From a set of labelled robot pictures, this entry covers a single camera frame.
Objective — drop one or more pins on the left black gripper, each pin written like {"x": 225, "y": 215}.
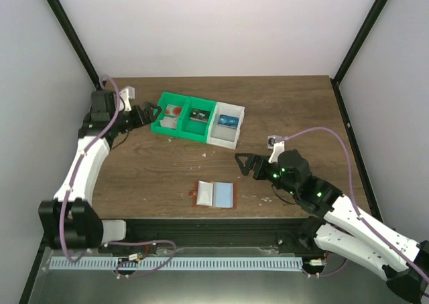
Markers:
{"x": 141, "y": 120}

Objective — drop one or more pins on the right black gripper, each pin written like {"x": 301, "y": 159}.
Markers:
{"x": 253, "y": 159}

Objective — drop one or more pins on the white red credit card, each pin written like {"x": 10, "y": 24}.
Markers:
{"x": 169, "y": 122}

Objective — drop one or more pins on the brown leather card holder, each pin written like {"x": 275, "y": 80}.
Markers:
{"x": 214, "y": 194}

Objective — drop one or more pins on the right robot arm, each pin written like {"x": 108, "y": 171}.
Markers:
{"x": 341, "y": 227}

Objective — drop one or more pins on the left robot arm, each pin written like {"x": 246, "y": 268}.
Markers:
{"x": 69, "y": 220}

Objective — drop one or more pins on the blue VIP card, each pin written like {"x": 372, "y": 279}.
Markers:
{"x": 228, "y": 121}

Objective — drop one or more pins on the black card in bin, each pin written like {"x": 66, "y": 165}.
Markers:
{"x": 199, "y": 115}

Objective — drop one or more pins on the left green storage bin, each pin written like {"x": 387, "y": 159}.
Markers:
{"x": 176, "y": 99}

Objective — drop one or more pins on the green storage bin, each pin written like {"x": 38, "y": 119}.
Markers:
{"x": 193, "y": 130}
{"x": 176, "y": 99}

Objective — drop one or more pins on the white storage bin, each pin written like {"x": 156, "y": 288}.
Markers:
{"x": 223, "y": 136}

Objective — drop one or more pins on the middle green storage bin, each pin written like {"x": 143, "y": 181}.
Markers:
{"x": 193, "y": 130}

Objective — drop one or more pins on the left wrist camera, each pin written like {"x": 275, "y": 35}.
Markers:
{"x": 127, "y": 94}

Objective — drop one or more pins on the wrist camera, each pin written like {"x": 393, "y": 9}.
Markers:
{"x": 277, "y": 146}
{"x": 127, "y": 94}

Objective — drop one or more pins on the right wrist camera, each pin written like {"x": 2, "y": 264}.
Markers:
{"x": 277, "y": 146}

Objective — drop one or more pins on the black aluminium frame rail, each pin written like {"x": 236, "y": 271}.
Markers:
{"x": 281, "y": 234}

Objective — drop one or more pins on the left black frame post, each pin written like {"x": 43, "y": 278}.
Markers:
{"x": 70, "y": 32}

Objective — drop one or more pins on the black frame post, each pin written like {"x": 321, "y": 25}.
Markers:
{"x": 70, "y": 32}
{"x": 362, "y": 34}

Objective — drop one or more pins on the light blue slotted cable duct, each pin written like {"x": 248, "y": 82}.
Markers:
{"x": 181, "y": 264}

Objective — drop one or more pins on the right black frame post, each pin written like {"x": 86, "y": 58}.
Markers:
{"x": 362, "y": 34}

